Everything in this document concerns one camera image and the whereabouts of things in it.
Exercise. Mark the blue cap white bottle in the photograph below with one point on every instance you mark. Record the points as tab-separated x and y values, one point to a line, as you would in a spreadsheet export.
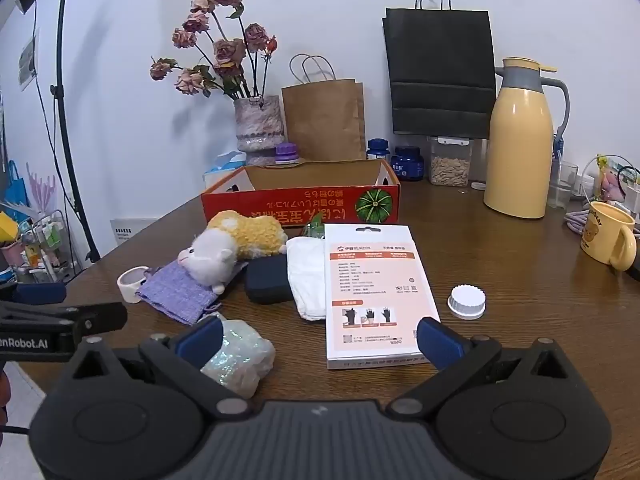
378	150

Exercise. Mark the yellow bear mug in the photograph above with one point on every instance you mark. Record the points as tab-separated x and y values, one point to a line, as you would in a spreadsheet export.
602	240

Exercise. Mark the white ribbed jar lid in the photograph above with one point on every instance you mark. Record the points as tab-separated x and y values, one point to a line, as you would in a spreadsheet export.
467	302

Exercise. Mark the blue white tissue pack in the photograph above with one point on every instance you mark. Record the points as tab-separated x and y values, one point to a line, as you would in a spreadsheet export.
220	170

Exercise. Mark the white ribbed box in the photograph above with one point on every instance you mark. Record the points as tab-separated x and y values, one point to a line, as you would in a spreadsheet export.
127	232

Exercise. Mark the wall paper note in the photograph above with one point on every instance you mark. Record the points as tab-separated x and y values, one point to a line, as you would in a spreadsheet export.
29	62

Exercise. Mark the dark blue zipper case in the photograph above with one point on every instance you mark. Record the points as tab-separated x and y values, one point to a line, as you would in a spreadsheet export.
267	280

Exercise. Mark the clear glass cup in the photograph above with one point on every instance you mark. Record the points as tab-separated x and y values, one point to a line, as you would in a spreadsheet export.
562	190

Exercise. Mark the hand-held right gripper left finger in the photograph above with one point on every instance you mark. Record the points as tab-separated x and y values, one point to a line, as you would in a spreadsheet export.
200	341

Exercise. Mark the dried rose bouquet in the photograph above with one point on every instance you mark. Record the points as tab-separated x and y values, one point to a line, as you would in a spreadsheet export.
227	55

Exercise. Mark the clear bag with pink item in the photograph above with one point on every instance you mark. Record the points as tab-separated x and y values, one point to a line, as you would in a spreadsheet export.
612	182

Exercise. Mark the black paper bag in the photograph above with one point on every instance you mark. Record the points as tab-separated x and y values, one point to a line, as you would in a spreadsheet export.
440	60

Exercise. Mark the yellow thermos jug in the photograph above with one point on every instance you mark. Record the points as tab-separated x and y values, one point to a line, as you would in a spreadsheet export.
520	160

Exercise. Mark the purple cloth pouch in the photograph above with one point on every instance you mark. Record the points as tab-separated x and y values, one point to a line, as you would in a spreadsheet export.
175	292

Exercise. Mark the orange cardboard box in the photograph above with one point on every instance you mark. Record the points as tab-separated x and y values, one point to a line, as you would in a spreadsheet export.
280	205

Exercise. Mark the small white cap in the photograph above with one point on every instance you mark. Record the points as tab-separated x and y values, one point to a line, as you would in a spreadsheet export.
478	186

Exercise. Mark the brown paper bag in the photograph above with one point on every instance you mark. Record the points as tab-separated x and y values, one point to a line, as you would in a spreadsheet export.
325	120

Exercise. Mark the yellow white plush toy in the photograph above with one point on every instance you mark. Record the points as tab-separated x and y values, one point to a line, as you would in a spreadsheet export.
215	255

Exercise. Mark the white folded cloth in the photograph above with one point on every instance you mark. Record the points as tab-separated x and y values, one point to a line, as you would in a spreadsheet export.
305	280

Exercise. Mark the blue tote bag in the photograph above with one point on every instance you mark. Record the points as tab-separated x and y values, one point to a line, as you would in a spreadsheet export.
15	190

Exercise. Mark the clear seed container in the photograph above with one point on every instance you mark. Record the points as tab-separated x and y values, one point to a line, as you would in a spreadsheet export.
450	167

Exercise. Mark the iridescent plastic bag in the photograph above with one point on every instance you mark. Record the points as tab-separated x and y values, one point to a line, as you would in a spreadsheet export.
245	360

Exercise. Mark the pink white textured vase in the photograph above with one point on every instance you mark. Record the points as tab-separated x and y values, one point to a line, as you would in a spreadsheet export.
257	125

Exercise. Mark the white glove package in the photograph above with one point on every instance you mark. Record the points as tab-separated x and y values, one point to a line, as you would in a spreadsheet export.
375	260

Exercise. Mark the purple cap bottle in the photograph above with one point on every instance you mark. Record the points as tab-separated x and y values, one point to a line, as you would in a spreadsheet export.
287	152

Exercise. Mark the black light stand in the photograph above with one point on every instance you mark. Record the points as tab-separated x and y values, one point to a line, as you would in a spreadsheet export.
62	85

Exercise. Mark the dark blue jar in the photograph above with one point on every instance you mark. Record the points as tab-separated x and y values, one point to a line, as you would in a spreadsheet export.
407	165

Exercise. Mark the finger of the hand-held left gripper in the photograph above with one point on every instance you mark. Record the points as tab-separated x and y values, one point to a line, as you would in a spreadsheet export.
100	316
40	293

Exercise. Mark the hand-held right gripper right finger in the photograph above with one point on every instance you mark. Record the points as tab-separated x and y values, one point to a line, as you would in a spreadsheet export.
440	342

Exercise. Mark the red green foil package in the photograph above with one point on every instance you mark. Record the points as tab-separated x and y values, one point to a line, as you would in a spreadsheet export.
314	229

